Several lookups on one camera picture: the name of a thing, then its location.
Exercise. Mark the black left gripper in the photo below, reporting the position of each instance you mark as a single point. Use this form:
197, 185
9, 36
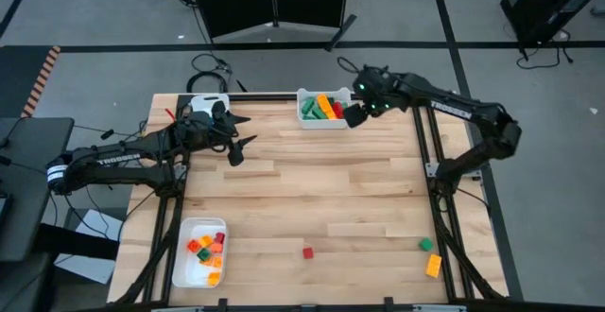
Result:
208, 130

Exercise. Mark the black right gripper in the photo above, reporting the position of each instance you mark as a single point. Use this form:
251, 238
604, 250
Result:
378, 92

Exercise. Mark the long yellow block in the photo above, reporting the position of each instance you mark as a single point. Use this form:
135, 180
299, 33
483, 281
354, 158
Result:
331, 115
433, 265

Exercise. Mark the small red block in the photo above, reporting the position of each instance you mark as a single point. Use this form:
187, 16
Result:
307, 253
219, 237

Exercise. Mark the small yellow block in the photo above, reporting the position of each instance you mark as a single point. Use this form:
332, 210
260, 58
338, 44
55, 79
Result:
213, 279
205, 241

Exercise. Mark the small orange block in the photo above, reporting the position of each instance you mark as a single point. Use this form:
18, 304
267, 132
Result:
216, 262
194, 246
216, 247

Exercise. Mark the small green block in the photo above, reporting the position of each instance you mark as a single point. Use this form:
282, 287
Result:
203, 254
426, 244

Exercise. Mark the large white plastic bin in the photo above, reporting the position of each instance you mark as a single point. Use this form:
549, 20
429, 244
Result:
194, 274

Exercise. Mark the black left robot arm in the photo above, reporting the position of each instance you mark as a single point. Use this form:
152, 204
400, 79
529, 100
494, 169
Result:
118, 158

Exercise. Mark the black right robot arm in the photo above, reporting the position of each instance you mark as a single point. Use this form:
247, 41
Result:
472, 111

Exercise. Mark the narrow white plastic bin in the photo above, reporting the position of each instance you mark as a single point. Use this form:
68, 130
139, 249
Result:
208, 101

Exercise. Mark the black folding screen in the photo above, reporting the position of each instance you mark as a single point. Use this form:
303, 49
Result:
236, 0

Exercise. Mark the white sheet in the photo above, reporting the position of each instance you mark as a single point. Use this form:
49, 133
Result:
101, 227

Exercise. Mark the black equipment cart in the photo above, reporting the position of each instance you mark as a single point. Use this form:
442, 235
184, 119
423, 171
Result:
543, 5

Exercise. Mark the black side desk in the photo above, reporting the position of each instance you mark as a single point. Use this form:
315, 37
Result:
28, 208

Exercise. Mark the black mat with hazard stripes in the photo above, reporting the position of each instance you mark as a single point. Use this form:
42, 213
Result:
23, 75

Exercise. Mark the black aluminium table frame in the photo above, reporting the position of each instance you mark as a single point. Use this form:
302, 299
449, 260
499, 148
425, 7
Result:
274, 97

